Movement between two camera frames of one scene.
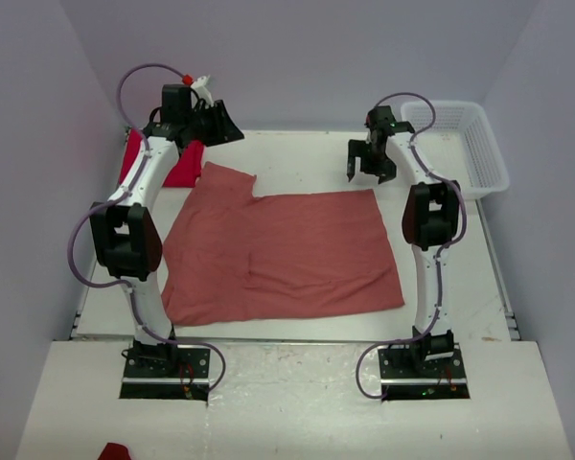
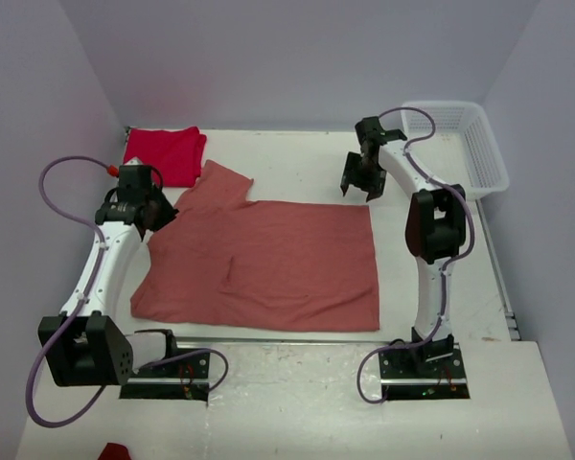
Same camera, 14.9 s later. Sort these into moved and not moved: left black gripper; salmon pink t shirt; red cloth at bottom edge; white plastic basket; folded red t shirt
Moved: left black gripper; salmon pink t shirt
Not moved: white plastic basket; red cloth at bottom edge; folded red t shirt
